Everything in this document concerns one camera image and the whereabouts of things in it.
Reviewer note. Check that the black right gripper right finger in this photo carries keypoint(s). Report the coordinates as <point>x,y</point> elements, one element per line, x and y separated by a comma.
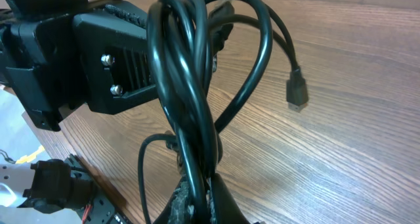
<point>223,207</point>

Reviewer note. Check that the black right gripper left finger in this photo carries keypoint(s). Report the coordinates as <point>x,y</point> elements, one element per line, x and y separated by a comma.
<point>179,209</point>

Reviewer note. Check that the black cable silver plug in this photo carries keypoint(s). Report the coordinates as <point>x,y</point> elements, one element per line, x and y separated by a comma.
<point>157,175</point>

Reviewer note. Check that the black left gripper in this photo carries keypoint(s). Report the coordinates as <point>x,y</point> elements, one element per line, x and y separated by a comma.
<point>41,62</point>

